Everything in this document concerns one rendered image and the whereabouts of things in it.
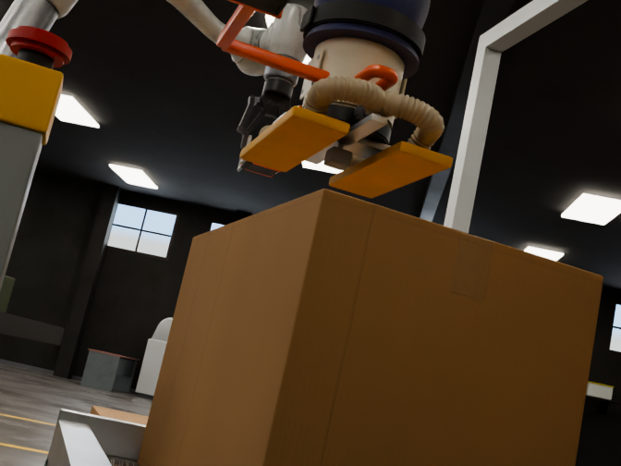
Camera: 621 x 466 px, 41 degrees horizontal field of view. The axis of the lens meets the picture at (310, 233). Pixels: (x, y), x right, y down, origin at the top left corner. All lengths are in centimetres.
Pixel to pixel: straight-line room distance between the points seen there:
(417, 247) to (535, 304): 18
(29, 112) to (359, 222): 38
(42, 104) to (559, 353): 67
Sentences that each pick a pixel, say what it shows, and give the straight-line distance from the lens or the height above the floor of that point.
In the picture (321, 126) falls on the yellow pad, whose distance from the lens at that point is 134.
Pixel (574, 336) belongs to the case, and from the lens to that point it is 110.
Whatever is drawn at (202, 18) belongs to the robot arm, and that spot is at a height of 157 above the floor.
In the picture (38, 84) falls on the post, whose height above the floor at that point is 98.
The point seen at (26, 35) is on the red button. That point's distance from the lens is 96.
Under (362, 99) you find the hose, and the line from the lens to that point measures 135.
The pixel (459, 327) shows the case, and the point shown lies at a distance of 100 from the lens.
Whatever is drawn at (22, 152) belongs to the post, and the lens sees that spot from 93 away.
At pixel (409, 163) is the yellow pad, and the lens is 143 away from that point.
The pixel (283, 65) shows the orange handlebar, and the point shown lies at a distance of 147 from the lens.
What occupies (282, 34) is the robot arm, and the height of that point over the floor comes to 158.
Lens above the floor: 73
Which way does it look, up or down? 11 degrees up
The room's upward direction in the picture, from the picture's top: 12 degrees clockwise
